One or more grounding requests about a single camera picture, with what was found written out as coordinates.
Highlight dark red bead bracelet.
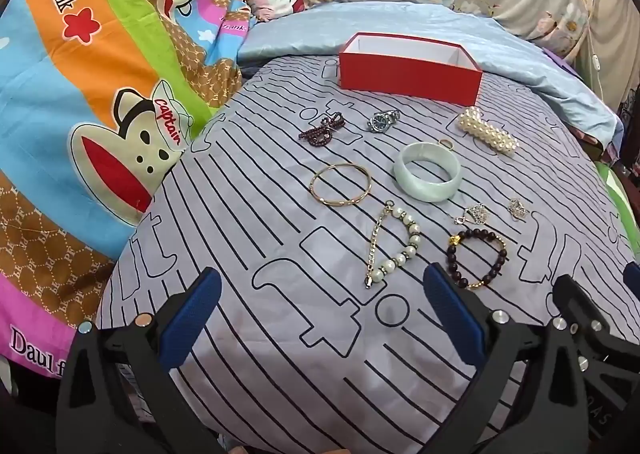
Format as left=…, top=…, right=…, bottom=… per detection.
left=298, top=112, right=347, bottom=149

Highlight silver wrist watch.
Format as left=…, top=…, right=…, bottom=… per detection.
left=367, top=109, right=402, bottom=133

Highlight purple cloth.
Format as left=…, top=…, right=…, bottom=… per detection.
left=542, top=47, right=576, bottom=78

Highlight pearl and chain bracelet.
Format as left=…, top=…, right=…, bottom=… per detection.
left=362, top=201, right=422, bottom=291

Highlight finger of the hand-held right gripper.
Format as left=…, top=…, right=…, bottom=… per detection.
left=552, top=274, right=618, bottom=365
left=622, top=261, right=640, bottom=297

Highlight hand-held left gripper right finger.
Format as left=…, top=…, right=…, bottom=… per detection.
left=422, top=261, right=591, bottom=454

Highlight red cardboard box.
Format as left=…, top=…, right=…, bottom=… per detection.
left=339, top=32, right=484, bottom=106

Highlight colourful cartoon monkey blanket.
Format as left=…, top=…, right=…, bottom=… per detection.
left=0, top=0, right=256, bottom=380

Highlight beige curtain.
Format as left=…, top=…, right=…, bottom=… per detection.
left=575, top=0, right=638, bottom=105

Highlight white cable with switch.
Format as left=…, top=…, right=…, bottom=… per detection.
left=582, top=9, right=608, bottom=100

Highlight green cloth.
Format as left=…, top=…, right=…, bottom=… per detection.
left=595, top=159, right=636, bottom=245

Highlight dark bead bracelet gold charm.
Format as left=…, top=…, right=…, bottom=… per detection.
left=446, top=228, right=508, bottom=291

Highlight thin gold bangle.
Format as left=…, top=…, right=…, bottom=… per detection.
left=310, top=163, right=373, bottom=208

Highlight pearl hair clip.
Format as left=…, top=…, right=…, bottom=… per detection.
left=458, top=108, right=519, bottom=155

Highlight pale green jade bangle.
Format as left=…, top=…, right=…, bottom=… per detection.
left=393, top=141, right=461, bottom=204

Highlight grey striped bedsheet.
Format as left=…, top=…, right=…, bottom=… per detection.
left=95, top=53, right=640, bottom=454

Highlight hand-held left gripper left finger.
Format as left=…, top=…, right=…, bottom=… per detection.
left=56, top=267, right=223, bottom=454

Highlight light blue quilt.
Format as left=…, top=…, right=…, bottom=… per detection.
left=236, top=0, right=621, bottom=140

